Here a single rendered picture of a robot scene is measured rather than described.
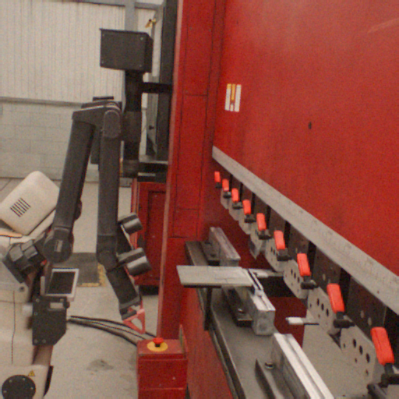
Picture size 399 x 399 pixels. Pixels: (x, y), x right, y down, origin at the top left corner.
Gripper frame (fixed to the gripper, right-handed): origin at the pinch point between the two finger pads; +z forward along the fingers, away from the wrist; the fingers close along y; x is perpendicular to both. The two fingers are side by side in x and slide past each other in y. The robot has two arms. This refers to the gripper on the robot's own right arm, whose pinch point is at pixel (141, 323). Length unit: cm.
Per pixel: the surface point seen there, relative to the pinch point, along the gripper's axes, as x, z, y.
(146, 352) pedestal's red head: 6.1, 21.2, 22.3
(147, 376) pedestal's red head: 7.5, 24.0, 12.1
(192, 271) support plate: -19.7, 9.6, 44.1
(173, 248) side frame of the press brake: -15, 27, 127
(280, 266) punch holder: -44.5, -0.1, -3.7
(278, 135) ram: -62, -33, 13
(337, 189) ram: -57, -27, -36
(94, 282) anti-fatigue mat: 61, 79, 281
